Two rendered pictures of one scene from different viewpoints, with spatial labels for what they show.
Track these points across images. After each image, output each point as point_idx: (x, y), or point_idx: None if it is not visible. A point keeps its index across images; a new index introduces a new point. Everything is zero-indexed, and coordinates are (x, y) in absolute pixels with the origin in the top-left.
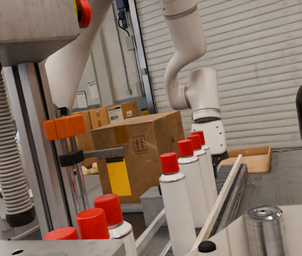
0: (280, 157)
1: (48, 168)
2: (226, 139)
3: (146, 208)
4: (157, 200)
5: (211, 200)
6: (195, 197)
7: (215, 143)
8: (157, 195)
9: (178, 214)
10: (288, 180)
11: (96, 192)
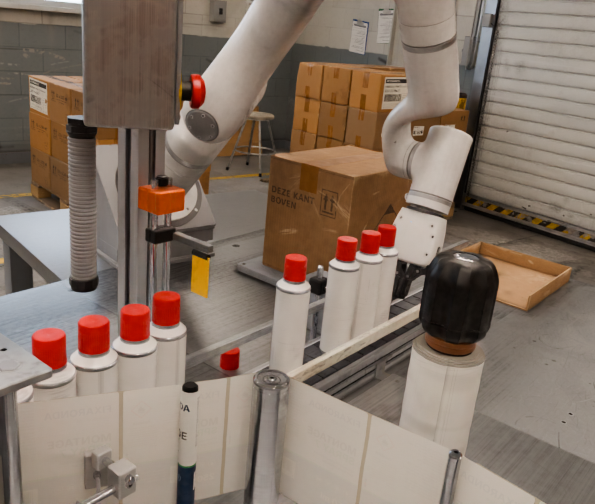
0: (575, 293)
1: (137, 233)
2: (440, 248)
3: None
4: (311, 293)
5: (366, 326)
6: (335, 315)
7: (420, 248)
8: None
9: (283, 331)
10: (534, 337)
11: None
